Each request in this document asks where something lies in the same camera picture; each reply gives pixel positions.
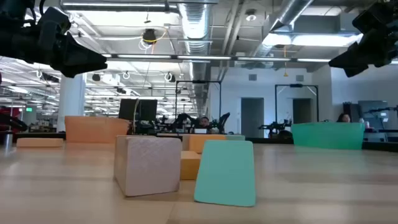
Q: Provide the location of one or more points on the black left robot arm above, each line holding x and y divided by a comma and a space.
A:
12, 9

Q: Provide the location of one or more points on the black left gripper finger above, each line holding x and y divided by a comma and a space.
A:
73, 72
81, 59

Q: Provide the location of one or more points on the white building pillar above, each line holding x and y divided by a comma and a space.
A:
71, 102

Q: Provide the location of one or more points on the dark cabinet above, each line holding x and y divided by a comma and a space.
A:
349, 112

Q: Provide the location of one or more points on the round ceiling smoke detector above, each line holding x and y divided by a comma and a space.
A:
251, 15

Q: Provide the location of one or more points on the silver ceiling pipe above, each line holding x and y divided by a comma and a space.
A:
118, 6

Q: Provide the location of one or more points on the grey door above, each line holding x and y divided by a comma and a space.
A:
301, 112
252, 118

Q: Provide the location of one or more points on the long ceiling light strip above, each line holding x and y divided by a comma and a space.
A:
202, 57

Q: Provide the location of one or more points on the pink textured block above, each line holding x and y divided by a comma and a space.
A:
149, 165

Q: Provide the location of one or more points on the orange foam block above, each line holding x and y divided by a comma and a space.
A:
199, 143

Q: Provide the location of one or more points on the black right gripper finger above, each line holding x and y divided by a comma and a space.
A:
353, 59
353, 71

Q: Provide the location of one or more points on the wall vent grille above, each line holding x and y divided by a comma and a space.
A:
252, 77
299, 78

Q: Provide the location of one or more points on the green exit sign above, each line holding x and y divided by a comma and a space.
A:
29, 109

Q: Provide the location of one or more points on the small teal block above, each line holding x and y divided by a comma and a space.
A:
235, 137

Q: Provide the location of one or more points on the green plastic bin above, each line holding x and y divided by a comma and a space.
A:
328, 136

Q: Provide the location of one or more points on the black computer monitor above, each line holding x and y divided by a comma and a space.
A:
127, 109

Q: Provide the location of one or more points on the teal slab block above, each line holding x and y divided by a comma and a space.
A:
225, 174

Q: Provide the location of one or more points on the black ceiling device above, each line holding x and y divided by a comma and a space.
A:
149, 36

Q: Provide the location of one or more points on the tan block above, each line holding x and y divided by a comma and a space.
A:
39, 142

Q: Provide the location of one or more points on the slanted silver duct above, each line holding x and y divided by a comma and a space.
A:
289, 12

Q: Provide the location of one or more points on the person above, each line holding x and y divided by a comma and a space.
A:
204, 122
344, 118

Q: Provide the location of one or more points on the dark wall screen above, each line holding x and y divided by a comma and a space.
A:
370, 107

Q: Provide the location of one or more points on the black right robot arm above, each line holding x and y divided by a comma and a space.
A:
390, 6

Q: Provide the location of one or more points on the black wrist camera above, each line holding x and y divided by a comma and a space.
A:
54, 20
368, 21

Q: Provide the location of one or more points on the silver metal cylinder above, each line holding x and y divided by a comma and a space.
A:
7, 140

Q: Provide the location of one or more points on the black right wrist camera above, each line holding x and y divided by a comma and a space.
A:
368, 21

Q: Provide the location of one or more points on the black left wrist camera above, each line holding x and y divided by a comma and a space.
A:
54, 20

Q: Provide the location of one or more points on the black background robot arm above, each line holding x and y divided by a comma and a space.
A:
183, 119
275, 126
223, 119

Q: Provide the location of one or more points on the small yellow-orange block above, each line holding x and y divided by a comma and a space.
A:
189, 165

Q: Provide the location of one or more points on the orange plastic bin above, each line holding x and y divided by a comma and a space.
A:
93, 129

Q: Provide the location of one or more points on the round silver ventilation duct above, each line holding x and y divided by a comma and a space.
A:
196, 25

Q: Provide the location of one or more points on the black metal frame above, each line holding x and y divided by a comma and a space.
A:
199, 81
295, 85

